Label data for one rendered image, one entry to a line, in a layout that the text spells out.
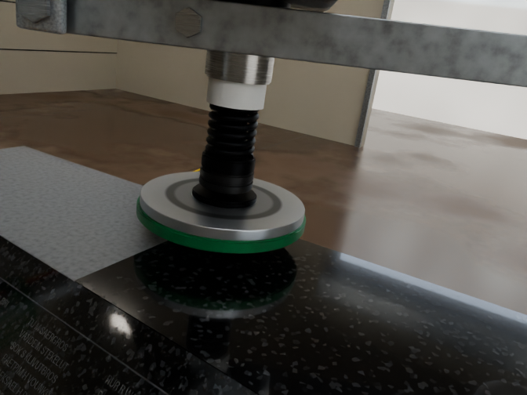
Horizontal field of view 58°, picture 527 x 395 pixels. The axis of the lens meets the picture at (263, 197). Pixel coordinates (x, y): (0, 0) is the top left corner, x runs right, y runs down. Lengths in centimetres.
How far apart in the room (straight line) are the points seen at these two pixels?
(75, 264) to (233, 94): 26
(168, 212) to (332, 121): 506
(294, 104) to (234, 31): 522
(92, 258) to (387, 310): 33
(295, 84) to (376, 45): 520
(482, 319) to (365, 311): 14
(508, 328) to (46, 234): 54
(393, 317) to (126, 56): 680
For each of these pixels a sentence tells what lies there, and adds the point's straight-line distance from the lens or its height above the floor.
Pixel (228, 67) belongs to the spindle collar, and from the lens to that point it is 55.
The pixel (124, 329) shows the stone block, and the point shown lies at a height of 81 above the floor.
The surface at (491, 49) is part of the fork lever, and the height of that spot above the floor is 110.
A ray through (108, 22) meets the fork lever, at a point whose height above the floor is 108.
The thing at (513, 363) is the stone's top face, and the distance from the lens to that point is 54.
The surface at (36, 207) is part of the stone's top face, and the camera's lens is 72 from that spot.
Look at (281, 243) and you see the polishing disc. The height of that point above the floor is 86.
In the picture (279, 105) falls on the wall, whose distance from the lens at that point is 582.
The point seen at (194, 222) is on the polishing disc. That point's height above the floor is 88.
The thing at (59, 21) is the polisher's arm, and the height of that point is 107.
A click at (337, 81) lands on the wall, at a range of 553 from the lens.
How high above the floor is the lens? 109
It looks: 19 degrees down
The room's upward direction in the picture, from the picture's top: 8 degrees clockwise
